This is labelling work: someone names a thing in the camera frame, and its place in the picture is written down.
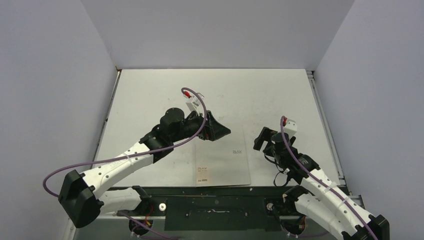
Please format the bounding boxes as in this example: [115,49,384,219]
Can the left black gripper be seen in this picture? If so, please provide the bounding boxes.
[171,109,230,143]

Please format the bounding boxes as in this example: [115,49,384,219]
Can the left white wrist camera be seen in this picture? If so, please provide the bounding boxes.
[183,91,204,116]

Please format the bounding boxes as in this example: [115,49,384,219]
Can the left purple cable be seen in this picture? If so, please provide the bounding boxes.
[42,87,208,199]

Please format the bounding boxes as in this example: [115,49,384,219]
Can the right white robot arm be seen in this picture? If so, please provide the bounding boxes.
[253,127,390,240]

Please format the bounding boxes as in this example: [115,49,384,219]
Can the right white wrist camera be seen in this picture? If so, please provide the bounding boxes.
[283,117,298,138]

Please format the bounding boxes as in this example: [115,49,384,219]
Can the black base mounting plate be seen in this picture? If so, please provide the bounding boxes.
[118,186,301,232]

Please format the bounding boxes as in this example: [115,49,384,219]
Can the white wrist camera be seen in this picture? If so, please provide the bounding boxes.
[283,117,298,138]
[183,91,204,116]

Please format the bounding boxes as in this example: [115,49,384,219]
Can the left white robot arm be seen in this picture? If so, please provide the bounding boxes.
[58,108,231,228]

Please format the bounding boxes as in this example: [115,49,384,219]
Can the grey and black folder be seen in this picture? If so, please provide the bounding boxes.
[194,124,251,188]

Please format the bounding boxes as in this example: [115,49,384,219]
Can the aluminium frame rail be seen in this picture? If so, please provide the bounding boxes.
[64,195,372,240]

